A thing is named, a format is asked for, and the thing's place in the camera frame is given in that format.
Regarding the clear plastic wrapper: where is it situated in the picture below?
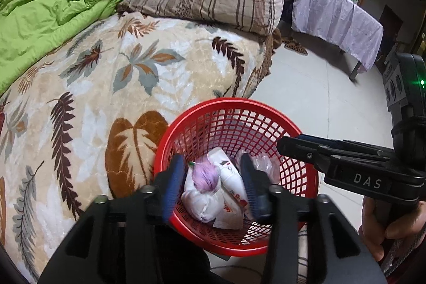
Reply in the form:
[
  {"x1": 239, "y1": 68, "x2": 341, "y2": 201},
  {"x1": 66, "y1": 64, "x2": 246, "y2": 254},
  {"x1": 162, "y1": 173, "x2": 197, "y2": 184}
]
[{"x1": 236, "y1": 151, "x2": 282, "y2": 185}]

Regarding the green quilt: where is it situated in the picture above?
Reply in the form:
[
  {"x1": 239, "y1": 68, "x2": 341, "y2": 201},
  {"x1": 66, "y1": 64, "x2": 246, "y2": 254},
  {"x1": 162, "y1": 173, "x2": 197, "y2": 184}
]
[{"x1": 0, "y1": 0, "x2": 138, "y2": 95}]

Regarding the brown patterned slipper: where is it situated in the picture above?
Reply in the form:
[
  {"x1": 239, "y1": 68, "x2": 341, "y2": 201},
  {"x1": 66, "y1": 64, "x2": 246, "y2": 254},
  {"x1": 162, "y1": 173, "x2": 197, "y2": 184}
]
[{"x1": 282, "y1": 37, "x2": 308, "y2": 56}]

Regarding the white packet with red print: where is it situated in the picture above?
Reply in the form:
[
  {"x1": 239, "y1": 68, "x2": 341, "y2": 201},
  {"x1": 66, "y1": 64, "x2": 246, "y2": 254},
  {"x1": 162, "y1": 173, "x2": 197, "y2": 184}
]
[{"x1": 213, "y1": 187, "x2": 253, "y2": 229}]

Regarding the table with lilac tablecloth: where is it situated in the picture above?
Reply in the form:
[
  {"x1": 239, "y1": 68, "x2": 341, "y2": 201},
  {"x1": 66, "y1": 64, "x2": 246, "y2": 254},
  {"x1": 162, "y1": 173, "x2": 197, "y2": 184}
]
[{"x1": 291, "y1": 0, "x2": 384, "y2": 82}]

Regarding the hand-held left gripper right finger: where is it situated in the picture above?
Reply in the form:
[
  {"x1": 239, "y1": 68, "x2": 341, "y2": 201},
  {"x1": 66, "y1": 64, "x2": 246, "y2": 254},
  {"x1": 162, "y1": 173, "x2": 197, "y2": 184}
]
[{"x1": 239, "y1": 153, "x2": 388, "y2": 284}]

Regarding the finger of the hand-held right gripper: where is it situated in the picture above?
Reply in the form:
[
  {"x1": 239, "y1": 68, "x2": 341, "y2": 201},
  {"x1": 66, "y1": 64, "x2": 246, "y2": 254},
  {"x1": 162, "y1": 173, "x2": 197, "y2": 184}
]
[
  {"x1": 296, "y1": 134, "x2": 392, "y2": 159},
  {"x1": 276, "y1": 137, "x2": 394, "y2": 172}
]

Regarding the purple ball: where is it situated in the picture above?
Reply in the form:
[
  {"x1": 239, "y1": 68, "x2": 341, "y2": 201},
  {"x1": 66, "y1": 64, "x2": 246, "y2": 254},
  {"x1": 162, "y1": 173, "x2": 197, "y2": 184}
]
[{"x1": 193, "y1": 160, "x2": 222, "y2": 193}]

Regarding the plaid cloth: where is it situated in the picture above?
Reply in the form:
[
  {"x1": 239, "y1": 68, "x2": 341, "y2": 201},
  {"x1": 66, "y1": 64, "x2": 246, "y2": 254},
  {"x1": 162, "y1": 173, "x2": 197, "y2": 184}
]
[{"x1": 297, "y1": 226, "x2": 322, "y2": 284}]

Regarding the person's right hand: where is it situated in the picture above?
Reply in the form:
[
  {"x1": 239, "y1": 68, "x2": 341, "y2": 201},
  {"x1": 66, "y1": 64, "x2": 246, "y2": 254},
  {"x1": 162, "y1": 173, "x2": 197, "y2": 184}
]
[{"x1": 359, "y1": 196, "x2": 426, "y2": 262}]

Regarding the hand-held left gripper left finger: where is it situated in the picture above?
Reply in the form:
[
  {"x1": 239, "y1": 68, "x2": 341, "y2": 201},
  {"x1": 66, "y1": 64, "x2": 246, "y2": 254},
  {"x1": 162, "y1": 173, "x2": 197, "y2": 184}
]
[{"x1": 38, "y1": 154, "x2": 187, "y2": 284}]

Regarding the leaf print blanket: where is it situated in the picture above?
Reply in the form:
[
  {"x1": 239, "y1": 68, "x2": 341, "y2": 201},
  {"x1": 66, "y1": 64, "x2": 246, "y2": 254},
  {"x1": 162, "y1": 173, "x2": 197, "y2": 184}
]
[{"x1": 0, "y1": 11, "x2": 277, "y2": 284}]

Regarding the white sock with green cuff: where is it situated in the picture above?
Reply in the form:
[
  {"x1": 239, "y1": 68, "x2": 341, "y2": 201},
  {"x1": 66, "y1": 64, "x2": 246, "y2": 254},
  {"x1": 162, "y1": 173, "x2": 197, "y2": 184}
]
[{"x1": 181, "y1": 162, "x2": 223, "y2": 223}]

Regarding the red plastic mesh basket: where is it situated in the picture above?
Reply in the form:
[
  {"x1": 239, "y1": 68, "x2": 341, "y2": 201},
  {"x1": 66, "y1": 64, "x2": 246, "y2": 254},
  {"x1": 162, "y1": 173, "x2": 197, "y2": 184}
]
[{"x1": 153, "y1": 98, "x2": 318, "y2": 257}]

